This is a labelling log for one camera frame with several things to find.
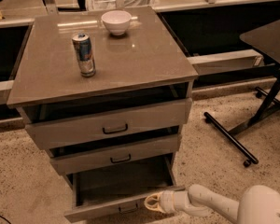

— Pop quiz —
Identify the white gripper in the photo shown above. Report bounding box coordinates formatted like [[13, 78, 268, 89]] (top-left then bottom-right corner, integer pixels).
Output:
[[144, 190, 195, 215]]

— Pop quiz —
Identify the grey bottom drawer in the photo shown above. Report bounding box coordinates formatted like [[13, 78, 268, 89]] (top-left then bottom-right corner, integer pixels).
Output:
[[64, 155, 184, 223]]

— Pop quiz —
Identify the grey drawer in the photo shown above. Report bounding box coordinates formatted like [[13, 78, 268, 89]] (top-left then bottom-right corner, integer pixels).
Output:
[[50, 134, 180, 175], [25, 98, 192, 149], [64, 155, 184, 223]]

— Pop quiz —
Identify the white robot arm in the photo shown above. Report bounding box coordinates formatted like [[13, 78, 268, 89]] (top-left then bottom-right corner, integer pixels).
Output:
[[144, 184, 280, 224]]

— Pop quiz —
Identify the grey middle drawer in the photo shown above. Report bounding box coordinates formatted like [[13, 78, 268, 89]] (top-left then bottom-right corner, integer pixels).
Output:
[[50, 134, 180, 175]]

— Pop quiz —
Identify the grey drawer cabinet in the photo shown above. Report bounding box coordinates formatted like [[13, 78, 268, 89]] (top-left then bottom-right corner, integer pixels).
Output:
[[7, 6, 199, 185]]

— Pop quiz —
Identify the grey top drawer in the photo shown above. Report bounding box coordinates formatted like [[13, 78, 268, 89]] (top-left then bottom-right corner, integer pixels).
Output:
[[25, 98, 192, 149]]

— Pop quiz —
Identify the blue silver drink can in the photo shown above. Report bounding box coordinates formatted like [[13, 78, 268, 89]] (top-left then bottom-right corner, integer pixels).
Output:
[[72, 33, 96, 77]]

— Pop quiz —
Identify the white ceramic bowl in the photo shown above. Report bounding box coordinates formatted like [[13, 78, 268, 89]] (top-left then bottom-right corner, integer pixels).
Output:
[[101, 10, 132, 35]]

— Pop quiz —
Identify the black rolling side table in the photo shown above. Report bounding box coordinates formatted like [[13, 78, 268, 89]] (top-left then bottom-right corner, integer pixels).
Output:
[[204, 20, 280, 167]]

